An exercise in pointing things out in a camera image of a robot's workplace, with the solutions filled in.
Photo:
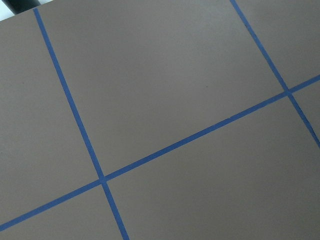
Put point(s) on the black bottle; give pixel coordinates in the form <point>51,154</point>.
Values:
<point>20,6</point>

